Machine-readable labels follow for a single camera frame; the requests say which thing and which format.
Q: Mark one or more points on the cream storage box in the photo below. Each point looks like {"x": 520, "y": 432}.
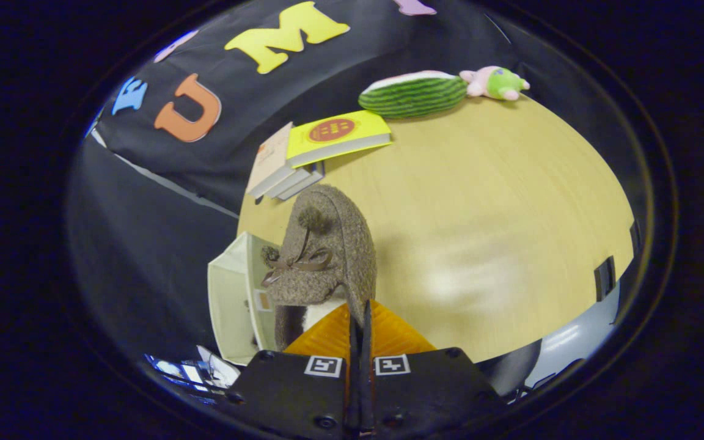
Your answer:
{"x": 230, "y": 305}

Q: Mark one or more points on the white paper sheet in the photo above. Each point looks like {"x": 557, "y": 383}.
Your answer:
{"x": 223, "y": 370}

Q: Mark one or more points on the watermelon slice plush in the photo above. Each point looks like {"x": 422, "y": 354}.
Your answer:
{"x": 413, "y": 98}

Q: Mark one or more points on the blue printed box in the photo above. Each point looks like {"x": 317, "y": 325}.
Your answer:
{"x": 172, "y": 370}

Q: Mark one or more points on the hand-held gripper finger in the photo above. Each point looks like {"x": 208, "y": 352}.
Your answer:
{"x": 354, "y": 397}
{"x": 366, "y": 397}

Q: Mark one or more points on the yellow book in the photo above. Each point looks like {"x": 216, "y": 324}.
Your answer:
{"x": 333, "y": 131}

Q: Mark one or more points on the beige book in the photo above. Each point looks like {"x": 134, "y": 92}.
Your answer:
{"x": 271, "y": 159}

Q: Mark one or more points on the brown fuzzy shoe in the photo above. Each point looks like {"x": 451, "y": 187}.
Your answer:
{"x": 340, "y": 244}

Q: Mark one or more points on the thin grey book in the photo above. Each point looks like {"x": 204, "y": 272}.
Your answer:
{"x": 306, "y": 183}
{"x": 291, "y": 182}

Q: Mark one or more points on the black table edge clamp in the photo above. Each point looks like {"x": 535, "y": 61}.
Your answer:
{"x": 604, "y": 278}

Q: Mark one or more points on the pink and green plush toy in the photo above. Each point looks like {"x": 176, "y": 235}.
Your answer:
{"x": 498, "y": 82}

